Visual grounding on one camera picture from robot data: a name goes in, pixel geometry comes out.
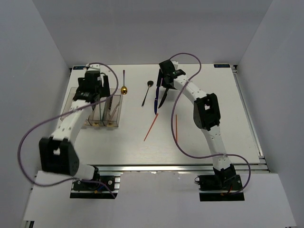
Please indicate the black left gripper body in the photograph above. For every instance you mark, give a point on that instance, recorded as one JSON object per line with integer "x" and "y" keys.
{"x": 103, "y": 91}

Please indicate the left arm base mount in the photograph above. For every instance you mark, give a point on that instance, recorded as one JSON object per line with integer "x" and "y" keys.
{"x": 107, "y": 187}

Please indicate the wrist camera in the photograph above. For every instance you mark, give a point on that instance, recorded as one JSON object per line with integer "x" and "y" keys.
{"x": 175, "y": 63}
{"x": 92, "y": 67}

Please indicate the clear container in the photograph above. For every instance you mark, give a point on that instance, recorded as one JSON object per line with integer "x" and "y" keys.
{"x": 117, "y": 98}
{"x": 90, "y": 119}
{"x": 97, "y": 122}
{"x": 69, "y": 99}

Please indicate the black knife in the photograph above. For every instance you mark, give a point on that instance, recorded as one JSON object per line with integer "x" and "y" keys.
{"x": 163, "y": 97}

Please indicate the black handled fork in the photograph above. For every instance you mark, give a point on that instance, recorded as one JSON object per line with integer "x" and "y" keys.
{"x": 109, "y": 108}

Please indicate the gold spoon purple handle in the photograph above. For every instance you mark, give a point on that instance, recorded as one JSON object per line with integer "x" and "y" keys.
{"x": 124, "y": 89}

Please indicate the aluminium table frame rail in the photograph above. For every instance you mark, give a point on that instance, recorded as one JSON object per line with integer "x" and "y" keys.
{"x": 122, "y": 148}

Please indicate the orange chopstick left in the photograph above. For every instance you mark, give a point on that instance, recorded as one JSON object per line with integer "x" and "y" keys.
{"x": 152, "y": 124}

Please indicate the black spoon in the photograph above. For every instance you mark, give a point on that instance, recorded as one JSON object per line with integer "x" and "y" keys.
{"x": 149, "y": 85}

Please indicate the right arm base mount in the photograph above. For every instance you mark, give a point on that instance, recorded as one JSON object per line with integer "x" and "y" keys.
{"x": 210, "y": 189}

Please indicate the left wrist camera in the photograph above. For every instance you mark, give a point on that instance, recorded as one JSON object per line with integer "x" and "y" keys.
{"x": 92, "y": 67}

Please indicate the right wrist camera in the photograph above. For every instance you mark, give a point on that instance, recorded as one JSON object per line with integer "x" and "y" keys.
{"x": 175, "y": 63}

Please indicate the silver fork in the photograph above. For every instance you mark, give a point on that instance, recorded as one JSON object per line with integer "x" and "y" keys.
{"x": 112, "y": 114}

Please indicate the blue knife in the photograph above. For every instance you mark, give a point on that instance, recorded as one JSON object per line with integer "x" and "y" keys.
{"x": 156, "y": 99}

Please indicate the blue label right corner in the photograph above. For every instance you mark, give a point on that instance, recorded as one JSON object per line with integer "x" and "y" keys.
{"x": 221, "y": 65}

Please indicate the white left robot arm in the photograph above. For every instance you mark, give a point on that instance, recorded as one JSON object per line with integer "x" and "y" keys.
{"x": 57, "y": 153}

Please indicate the blue label left corner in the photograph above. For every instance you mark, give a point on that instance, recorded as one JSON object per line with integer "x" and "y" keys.
{"x": 79, "y": 68}

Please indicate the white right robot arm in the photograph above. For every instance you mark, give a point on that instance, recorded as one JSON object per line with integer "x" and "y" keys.
{"x": 206, "y": 115}

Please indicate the blue label corner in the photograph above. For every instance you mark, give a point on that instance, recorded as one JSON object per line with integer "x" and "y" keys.
{"x": 79, "y": 68}
{"x": 221, "y": 65}

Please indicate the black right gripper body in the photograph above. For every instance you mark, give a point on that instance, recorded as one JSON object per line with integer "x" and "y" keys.
{"x": 164, "y": 83}

